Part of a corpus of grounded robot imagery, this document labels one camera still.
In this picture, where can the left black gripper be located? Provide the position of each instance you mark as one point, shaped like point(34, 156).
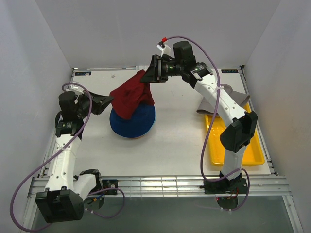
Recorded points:
point(99, 102)

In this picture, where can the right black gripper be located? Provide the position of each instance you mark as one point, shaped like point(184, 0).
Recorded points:
point(154, 73)

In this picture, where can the dark red hat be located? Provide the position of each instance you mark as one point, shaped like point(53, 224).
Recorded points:
point(132, 93)

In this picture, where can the blue bucket hat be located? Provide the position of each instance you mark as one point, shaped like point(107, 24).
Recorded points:
point(137, 125)

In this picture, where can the grey cap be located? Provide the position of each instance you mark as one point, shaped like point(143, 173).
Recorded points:
point(240, 98)

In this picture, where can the teal bucket hat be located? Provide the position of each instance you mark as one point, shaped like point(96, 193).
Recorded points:
point(151, 124)

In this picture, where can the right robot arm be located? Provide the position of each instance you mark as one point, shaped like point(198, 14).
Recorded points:
point(179, 60)

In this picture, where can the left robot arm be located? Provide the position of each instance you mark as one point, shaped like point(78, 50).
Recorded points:
point(63, 198)

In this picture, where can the wooden hat stand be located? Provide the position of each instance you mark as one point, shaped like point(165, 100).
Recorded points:
point(133, 138)

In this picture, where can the dark corner label sticker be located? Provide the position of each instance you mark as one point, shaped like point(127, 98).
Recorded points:
point(227, 71)

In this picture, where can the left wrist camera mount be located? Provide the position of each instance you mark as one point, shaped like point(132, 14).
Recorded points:
point(76, 89)

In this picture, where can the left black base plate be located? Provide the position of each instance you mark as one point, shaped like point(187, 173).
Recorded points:
point(110, 184)

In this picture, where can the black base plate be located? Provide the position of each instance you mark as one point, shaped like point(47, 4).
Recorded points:
point(225, 186)
point(110, 184)

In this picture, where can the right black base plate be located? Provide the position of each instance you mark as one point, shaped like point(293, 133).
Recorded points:
point(225, 186)

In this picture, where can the aluminium front rail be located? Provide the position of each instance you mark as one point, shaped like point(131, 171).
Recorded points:
point(189, 186)

